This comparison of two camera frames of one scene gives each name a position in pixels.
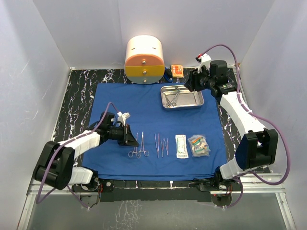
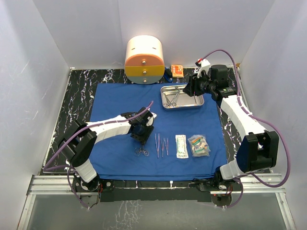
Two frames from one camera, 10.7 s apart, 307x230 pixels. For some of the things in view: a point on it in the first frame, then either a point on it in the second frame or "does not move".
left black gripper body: x=117 y=134 -> x=143 y=134
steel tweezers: x=166 y=145 does not move
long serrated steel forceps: x=157 y=146 does not move
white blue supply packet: x=199 y=145 does not move
